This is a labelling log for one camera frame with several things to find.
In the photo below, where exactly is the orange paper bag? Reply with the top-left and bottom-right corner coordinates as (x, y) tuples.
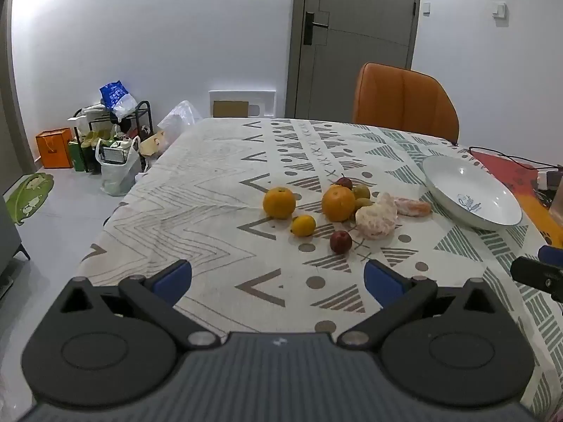
(35, 127), (74, 169)

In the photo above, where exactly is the large orange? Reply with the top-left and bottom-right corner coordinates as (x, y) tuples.
(321, 185), (356, 223)
(263, 187), (297, 219)

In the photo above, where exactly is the green floor mat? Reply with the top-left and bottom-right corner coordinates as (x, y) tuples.
(4, 173), (54, 226)

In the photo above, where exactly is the small yellow tangerine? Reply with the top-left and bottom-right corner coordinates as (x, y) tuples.
(290, 215), (316, 237)

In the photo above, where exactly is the peeled tangerine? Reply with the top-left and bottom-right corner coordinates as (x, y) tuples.
(393, 197), (432, 218)

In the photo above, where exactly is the patterned tablecloth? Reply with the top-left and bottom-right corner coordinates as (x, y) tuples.
(78, 117), (563, 409)

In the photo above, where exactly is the clear plastic bag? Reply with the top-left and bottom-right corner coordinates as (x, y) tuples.
(157, 100), (203, 141)

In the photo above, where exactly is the small red apple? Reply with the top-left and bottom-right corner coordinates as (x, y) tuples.
(330, 230), (353, 255)

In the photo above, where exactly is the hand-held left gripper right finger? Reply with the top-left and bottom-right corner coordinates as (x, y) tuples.
(337, 257), (501, 350)

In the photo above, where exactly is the red orange mat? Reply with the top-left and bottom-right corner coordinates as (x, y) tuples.
(470, 149), (563, 249)

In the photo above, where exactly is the peeled pomelo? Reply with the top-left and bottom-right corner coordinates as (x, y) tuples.
(355, 192), (399, 241)

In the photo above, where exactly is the black shoe rack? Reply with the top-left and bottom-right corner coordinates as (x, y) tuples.
(72, 101), (152, 174)

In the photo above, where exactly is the brown cardboard sheet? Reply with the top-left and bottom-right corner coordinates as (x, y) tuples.
(213, 100), (249, 118)

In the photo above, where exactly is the white plate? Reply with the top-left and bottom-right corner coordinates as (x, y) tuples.
(422, 155), (523, 230)

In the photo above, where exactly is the black door handle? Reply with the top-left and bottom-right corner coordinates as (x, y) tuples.
(303, 11), (330, 46)

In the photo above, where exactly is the blue and white plastic bag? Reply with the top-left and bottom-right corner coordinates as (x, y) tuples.
(99, 80), (137, 119)

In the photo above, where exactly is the black cable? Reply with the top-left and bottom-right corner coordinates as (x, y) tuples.
(468, 146), (563, 172)

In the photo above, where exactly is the orange chair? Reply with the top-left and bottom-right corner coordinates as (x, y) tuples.
(352, 62), (459, 145)

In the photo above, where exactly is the tan box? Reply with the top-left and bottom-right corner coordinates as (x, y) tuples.
(548, 185), (563, 247)

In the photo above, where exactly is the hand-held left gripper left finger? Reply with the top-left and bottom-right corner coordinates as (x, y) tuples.
(56, 258), (221, 352)

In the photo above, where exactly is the green paper bag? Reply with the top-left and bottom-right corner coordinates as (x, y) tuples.
(68, 140), (89, 172)

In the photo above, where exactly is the grey interior door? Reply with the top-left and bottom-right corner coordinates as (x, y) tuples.
(0, 0), (37, 194)
(292, 0), (423, 120)

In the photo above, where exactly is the tan paper bag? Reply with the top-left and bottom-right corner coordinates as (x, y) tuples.
(140, 129), (170, 156)

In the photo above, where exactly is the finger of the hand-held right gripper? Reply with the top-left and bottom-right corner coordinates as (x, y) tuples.
(511, 257), (563, 304)
(537, 245), (563, 269)

